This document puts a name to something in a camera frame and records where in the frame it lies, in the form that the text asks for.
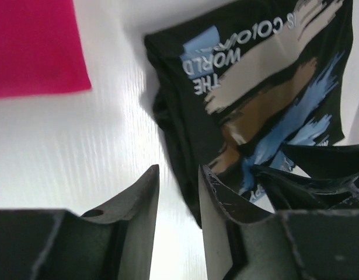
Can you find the black t shirt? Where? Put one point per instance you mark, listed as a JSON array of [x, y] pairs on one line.
[[241, 81]]

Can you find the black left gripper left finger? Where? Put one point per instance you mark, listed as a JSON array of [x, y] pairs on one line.
[[112, 241]]

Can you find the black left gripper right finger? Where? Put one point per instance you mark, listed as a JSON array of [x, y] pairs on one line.
[[241, 240]]

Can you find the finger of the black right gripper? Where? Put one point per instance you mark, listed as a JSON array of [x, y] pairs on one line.
[[324, 162], [287, 191]]

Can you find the magenta t shirt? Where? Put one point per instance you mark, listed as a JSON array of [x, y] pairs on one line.
[[40, 49]]

